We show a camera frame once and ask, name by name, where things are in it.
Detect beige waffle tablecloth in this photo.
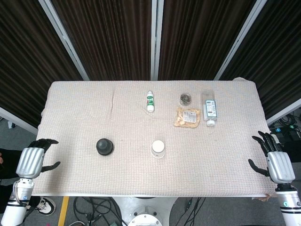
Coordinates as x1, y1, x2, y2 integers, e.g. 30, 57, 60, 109
24, 77, 278, 199

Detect tangled black cables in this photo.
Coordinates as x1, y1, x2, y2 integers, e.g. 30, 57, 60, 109
73, 197, 123, 226
274, 110, 301, 129
181, 197, 206, 226

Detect clear bag of beige snacks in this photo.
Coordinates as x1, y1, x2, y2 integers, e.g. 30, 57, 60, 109
173, 106, 202, 129

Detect white black sneaker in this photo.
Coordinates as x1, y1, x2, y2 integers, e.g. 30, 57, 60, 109
34, 196, 57, 216

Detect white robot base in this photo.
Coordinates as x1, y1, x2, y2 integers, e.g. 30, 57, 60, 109
111, 196, 177, 226

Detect dark brown ribbed partition panel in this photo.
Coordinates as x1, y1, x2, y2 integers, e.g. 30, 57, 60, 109
50, 0, 154, 81
222, 0, 301, 120
0, 0, 83, 129
158, 0, 257, 81

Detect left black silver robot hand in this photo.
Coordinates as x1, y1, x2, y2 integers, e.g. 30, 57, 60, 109
15, 138, 61, 179

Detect black round jar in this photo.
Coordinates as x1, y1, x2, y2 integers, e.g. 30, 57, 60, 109
95, 138, 115, 157

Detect white paper cup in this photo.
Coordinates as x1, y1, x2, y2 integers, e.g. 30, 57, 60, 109
150, 139, 166, 160

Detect small white green-label bottle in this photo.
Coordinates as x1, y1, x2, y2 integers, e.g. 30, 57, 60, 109
145, 90, 155, 113

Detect clear plastic bottle white cap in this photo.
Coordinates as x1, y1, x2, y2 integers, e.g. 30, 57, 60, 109
200, 90, 217, 128

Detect yellow floor tape strip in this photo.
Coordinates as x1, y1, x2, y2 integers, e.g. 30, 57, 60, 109
57, 196, 70, 226

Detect black power box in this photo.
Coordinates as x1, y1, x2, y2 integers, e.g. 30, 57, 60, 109
269, 126, 301, 145

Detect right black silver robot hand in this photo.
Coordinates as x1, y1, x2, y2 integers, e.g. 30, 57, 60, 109
248, 130, 296, 184

